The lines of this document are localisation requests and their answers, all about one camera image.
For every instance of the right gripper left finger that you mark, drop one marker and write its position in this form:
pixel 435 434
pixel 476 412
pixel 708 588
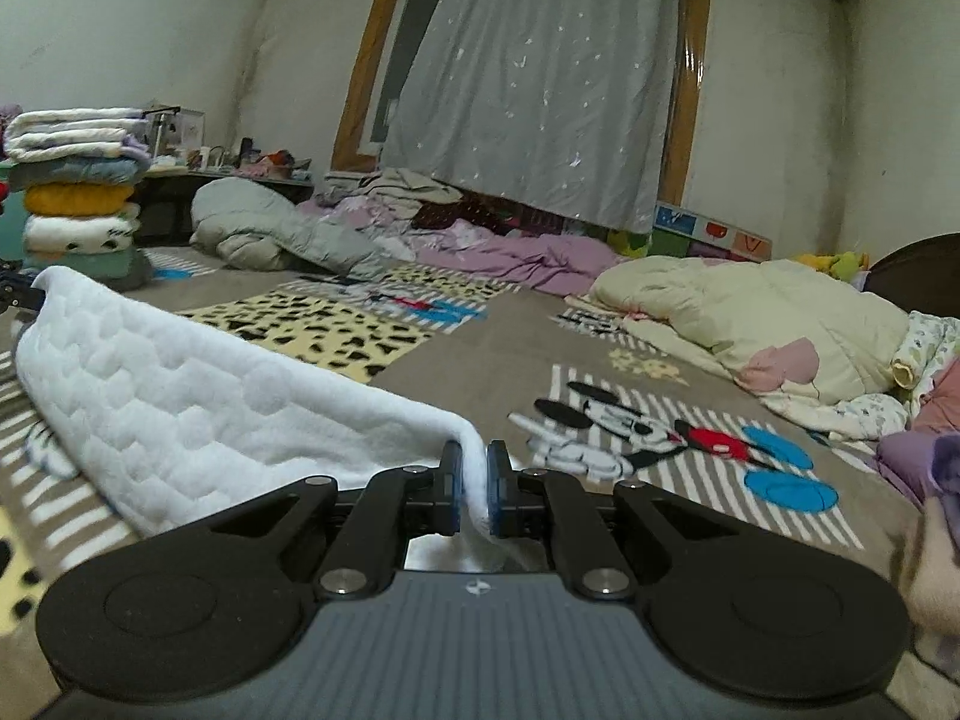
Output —
pixel 397 506

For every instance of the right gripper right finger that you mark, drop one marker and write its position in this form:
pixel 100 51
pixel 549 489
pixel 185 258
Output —
pixel 553 509

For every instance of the white quilted fleece garment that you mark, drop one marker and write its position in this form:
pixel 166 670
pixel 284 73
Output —
pixel 173 420

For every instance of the purple crumpled bedding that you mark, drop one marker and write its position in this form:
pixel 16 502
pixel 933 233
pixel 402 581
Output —
pixel 467 236

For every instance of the colourful alphabet play fence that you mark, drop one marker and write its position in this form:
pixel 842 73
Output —
pixel 677 232

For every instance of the cream yellow quilt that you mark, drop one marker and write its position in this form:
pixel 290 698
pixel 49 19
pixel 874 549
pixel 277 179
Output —
pixel 778 328

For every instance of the grey green puffer jacket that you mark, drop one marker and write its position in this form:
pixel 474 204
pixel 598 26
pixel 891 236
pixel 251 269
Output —
pixel 252 227

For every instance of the green folded garment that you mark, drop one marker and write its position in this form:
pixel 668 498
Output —
pixel 123 270

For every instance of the yellow plush toy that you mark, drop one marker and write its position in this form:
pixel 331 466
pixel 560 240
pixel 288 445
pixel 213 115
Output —
pixel 846 266

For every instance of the white spotted folded garment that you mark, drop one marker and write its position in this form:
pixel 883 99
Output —
pixel 65 235

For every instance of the grey star curtain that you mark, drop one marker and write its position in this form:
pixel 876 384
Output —
pixel 557 104

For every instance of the blue grey folded garment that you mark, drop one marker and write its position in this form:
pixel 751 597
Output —
pixel 121 171

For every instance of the mustard yellow folded sweater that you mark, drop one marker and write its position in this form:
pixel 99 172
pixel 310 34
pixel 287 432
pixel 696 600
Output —
pixel 76 200

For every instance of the white quilted folded garment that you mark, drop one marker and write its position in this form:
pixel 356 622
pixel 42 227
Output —
pixel 102 133

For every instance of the wooden window frame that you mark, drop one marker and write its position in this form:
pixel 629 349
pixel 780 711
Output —
pixel 349 154

